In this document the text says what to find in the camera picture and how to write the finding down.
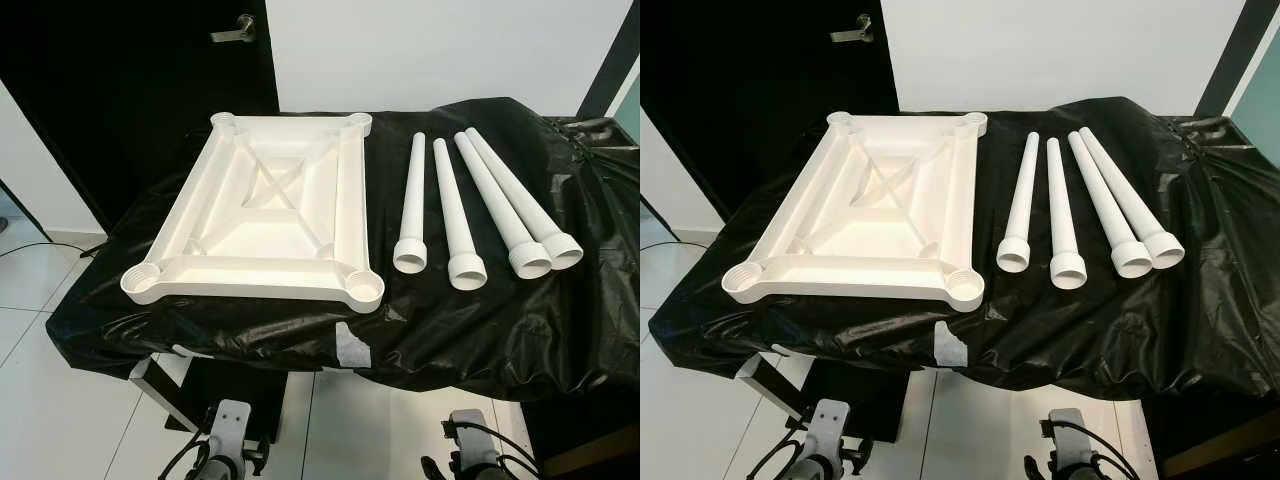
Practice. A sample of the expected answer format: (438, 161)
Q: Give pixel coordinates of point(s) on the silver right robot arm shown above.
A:
(1070, 470)
(472, 470)

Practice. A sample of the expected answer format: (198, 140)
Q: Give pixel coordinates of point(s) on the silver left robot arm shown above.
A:
(825, 472)
(225, 472)

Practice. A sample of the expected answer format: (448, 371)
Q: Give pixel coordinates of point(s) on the teal glass panel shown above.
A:
(1262, 120)
(630, 115)

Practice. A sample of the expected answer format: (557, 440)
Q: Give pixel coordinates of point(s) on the brown wooden board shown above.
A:
(1220, 452)
(600, 450)

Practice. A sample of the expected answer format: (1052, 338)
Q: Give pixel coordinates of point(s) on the black plastic cover sheet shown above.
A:
(1050, 340)
(430, 340)

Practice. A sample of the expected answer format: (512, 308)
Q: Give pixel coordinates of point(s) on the pale tape patch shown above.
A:
(352, 348)

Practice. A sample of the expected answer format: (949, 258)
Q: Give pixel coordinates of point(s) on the white metal workbench frame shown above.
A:
(760, 372)
(160, 372)

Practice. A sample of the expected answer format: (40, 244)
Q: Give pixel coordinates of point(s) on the black window frame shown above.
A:
(1240, 50)
(612, 60)

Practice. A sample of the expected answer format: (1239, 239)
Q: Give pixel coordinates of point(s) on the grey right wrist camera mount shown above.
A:
(1068, 430)
(470, 430)

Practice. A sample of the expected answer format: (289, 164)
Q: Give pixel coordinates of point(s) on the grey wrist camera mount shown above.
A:
(1068, 430)
(470, 430)
(232, 425)
(830, 425)

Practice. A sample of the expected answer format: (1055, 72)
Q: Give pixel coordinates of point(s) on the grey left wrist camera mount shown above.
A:
(232, 425)
(830, 425)

